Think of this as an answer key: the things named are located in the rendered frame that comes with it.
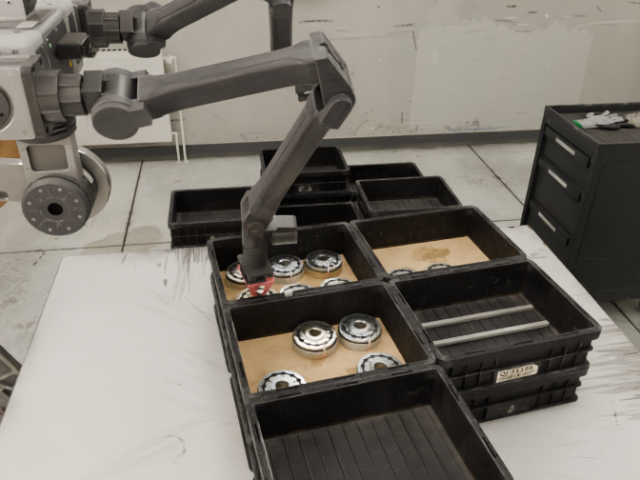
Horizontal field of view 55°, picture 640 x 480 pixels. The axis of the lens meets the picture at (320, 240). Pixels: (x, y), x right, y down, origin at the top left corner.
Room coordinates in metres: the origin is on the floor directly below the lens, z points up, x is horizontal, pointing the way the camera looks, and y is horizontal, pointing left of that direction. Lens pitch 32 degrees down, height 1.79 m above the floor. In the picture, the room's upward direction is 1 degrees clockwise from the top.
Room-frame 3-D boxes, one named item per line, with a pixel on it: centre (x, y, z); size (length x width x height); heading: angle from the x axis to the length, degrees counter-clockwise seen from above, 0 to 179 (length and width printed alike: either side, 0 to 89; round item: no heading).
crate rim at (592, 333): (1.13, -0.40, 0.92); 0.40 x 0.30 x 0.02; 106
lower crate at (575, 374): (1.13, -0.40, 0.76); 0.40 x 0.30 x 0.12; 106
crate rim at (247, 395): (1.02, -0.01, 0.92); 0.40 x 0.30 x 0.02; 106
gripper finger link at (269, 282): (1.20, 0.15, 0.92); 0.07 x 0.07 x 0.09; 22
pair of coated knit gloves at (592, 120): (2.51, -1.19, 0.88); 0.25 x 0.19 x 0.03; 99
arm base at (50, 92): (1.00, 0.44, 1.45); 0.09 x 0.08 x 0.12; 9
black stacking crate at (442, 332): (1.13, -0.40, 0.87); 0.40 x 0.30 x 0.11; 106
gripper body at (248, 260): (1.21, 0.15, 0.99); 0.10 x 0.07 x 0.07; 22
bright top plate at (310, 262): (1.41, -0.01, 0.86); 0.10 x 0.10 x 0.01
